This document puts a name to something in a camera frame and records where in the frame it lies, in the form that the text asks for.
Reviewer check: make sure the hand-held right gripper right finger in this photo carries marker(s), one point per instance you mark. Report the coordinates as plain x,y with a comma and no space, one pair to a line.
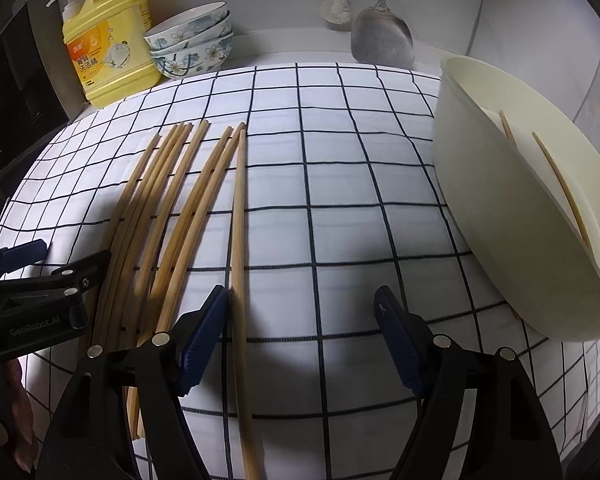
400,345

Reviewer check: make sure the row of bamboo chopsticks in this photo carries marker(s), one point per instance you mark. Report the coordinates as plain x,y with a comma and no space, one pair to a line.
122,280

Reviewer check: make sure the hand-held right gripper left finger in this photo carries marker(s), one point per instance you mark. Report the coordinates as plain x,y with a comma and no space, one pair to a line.
205,342

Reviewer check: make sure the blue floral ceramic bowl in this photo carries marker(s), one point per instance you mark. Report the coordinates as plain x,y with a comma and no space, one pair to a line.
180,37
221,28
195,63

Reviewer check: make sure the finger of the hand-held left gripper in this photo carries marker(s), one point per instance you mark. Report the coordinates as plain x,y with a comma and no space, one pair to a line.
82,272
25,254

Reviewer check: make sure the tan bamboo chopstick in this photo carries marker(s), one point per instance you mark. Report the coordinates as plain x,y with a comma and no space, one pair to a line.
560,187
237,240
506,127

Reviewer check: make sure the cream plastic bowl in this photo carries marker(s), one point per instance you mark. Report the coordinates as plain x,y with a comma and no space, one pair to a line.
480,185

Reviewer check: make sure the person's left hand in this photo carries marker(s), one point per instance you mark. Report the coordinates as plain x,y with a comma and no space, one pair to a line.
10,405

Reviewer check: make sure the white black checked cloth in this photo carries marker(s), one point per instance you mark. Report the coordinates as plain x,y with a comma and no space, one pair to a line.
330,210

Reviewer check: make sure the metal spatula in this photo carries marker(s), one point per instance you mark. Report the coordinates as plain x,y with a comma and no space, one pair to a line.
380,35

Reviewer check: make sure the yellow detergent pump bottle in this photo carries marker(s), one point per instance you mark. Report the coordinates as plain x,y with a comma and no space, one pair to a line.
110,60

